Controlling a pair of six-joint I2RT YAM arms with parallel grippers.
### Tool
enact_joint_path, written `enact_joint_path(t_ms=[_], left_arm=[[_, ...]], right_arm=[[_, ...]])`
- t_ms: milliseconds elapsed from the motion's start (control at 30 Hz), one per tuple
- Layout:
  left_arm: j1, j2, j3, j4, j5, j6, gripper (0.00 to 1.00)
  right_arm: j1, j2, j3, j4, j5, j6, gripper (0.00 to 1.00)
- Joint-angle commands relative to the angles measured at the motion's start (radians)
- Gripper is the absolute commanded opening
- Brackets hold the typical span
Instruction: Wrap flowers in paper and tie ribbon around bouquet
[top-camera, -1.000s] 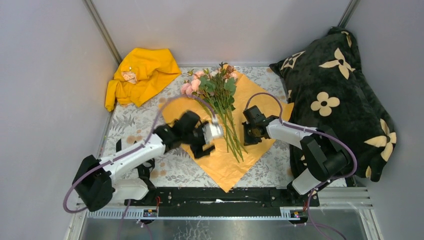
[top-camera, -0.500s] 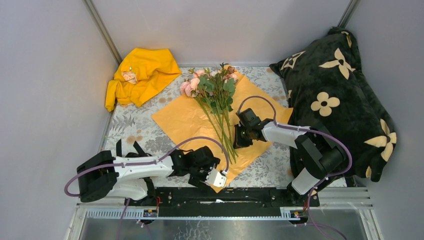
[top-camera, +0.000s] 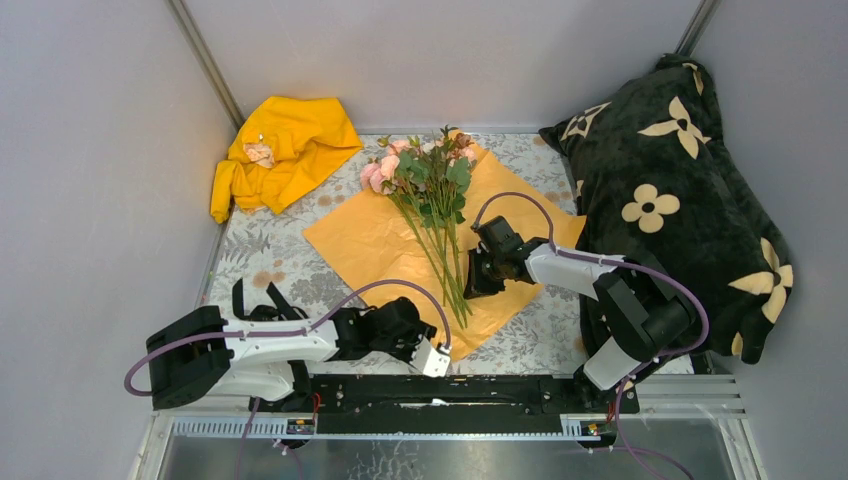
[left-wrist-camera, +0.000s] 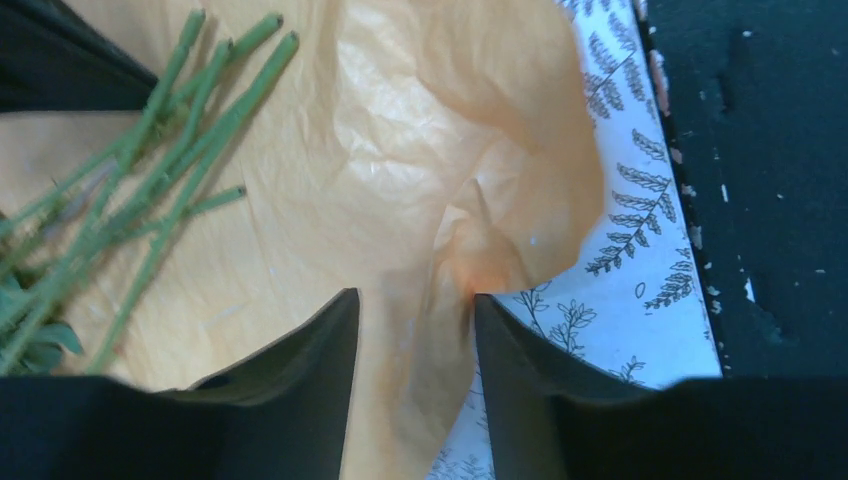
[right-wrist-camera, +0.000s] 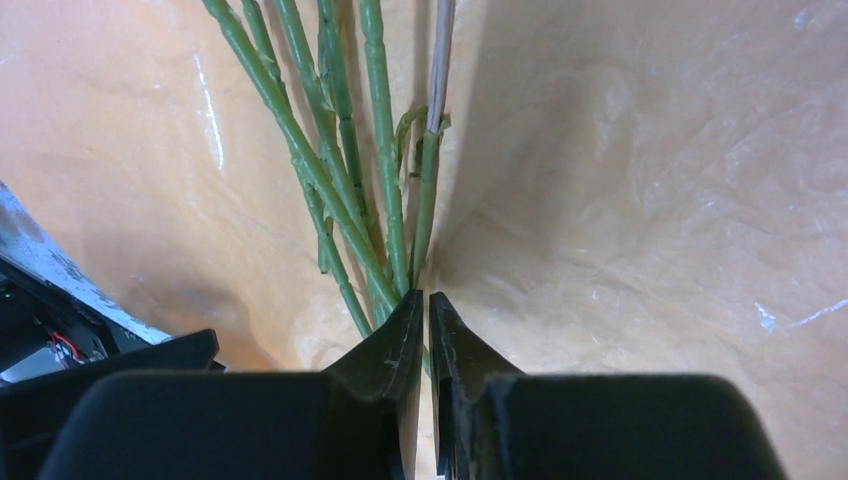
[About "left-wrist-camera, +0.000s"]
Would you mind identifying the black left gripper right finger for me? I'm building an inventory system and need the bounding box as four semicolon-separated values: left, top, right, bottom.
474;295;847;479

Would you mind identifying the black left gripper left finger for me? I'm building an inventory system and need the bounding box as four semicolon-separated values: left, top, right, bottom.
1;288;360;479

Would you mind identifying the pink fake flower stem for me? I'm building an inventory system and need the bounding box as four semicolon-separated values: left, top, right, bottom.
86;31;301;376

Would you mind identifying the orange wrapping paper sheet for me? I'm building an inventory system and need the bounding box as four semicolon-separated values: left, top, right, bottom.
0;0;605;480

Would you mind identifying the pink fake flower bunch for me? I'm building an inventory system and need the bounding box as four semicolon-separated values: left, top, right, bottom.
1;9;300;377

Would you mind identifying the floral patterned tablecloth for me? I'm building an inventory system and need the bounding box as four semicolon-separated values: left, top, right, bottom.
427;0;723;480

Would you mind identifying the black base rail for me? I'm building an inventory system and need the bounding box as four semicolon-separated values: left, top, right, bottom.
647;1;847;377

